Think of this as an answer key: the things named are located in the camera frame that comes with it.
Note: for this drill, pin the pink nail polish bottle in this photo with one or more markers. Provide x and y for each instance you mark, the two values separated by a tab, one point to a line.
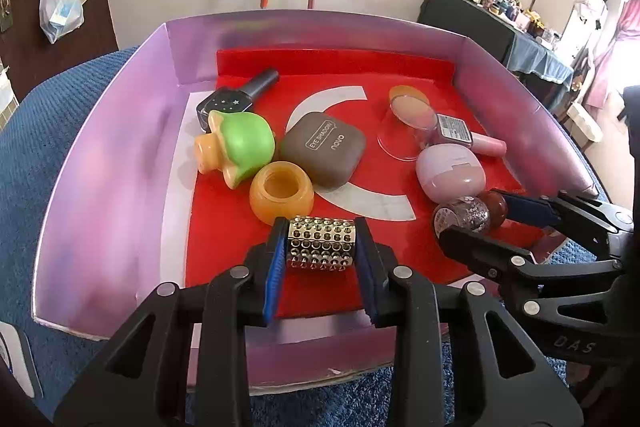
452	129

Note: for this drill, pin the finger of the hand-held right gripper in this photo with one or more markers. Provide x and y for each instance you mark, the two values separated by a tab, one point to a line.
475	247
530	209

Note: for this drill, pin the blue tablecloth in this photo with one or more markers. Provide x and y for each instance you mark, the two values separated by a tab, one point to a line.
540	57

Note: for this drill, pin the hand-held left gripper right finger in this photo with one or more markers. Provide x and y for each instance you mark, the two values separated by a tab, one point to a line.
367	277

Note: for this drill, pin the pink curtain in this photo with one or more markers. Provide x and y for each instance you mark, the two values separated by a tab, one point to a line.
615	57

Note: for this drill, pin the red board with white crescent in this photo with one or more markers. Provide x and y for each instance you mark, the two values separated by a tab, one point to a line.
350	77

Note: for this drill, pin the brown eyeshadow case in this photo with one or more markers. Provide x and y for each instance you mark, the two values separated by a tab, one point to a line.
320	157

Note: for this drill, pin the black panel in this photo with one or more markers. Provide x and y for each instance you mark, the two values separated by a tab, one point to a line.
465	22

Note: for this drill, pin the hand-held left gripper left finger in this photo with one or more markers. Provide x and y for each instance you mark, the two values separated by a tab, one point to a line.
275	277

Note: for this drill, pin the brown door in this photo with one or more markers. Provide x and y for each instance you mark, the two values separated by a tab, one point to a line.
95	22

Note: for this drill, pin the amber round jar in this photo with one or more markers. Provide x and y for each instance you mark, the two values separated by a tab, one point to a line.
265	202

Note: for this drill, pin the black nail polish bottle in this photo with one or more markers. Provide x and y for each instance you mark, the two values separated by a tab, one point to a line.
225	102

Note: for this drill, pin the white power bank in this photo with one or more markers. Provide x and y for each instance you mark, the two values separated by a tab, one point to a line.
15	357

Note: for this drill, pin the glitter nail polish bottle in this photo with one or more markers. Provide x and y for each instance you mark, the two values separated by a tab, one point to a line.
460	212

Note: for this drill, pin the pink oval case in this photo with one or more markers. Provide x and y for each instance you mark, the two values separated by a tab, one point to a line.
445	172

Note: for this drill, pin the hanging clear plastic bag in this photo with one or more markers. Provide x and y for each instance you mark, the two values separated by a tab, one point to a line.
60	7

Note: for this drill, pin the clear plastic cup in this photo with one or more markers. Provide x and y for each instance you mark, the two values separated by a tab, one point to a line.
400	142

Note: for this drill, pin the gold studded cuff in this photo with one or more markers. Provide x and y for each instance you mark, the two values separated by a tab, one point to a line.
320	244

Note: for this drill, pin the blue towel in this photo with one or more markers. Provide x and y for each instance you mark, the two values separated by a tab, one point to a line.
30	157

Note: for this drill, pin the purple cardboard box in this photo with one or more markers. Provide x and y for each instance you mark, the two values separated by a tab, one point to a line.
100	207

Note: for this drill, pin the green and yellow toy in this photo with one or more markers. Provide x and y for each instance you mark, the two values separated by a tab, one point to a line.
245	137

